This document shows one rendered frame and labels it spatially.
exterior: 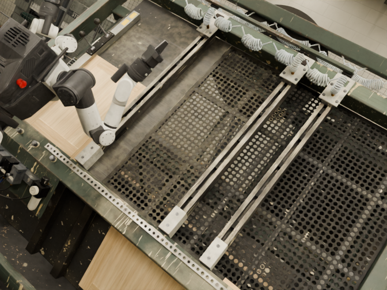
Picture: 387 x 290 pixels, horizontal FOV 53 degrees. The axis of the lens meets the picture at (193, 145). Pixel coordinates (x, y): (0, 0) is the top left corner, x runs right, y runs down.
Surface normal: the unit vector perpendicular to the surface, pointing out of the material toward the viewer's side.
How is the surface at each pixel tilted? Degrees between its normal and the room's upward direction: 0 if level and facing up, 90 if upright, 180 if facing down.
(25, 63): 90
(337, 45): 90
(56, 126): 58
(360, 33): 90
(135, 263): 90
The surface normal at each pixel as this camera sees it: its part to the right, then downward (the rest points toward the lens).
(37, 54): 0.77, 0.53
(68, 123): -0.07, -0.47
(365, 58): -0.40, -0.01
